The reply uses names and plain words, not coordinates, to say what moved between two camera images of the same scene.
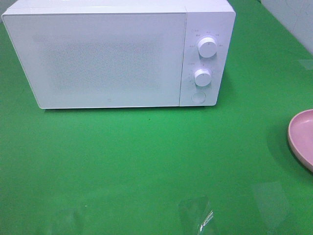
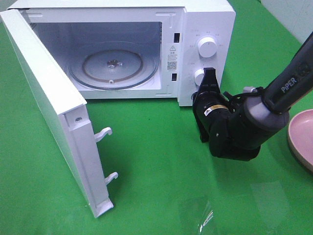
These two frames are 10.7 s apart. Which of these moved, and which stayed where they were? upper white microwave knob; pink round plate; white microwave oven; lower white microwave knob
Moved: white microwave oven
Stayed: lower white microwave knob; upper white microwave knob; pink round plate
